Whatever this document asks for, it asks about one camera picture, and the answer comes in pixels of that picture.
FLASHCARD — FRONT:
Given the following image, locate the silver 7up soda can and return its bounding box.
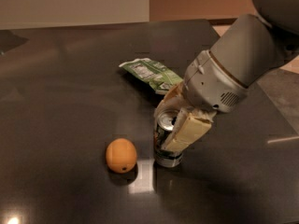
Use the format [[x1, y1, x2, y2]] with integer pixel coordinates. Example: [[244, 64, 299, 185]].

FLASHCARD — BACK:
[[154, 109, 183, 168]]

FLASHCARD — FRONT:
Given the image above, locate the green chip bag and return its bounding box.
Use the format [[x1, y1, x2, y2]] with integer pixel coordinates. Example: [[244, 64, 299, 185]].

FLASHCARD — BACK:
[[119, 58, 182, 95]]

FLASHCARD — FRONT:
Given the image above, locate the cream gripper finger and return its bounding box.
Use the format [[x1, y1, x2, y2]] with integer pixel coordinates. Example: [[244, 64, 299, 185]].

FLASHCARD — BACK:
[[162, 108, 217, 152], [154, 82, 189, 122]]

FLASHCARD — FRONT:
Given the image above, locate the orange fruit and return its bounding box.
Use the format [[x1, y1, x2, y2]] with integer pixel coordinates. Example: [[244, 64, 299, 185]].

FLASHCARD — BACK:
[[106, 138, 137, 174]]

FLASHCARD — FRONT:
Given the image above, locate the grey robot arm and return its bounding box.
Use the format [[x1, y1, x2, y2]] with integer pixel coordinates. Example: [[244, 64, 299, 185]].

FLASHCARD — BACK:
[[155, 0, 299, 152]]

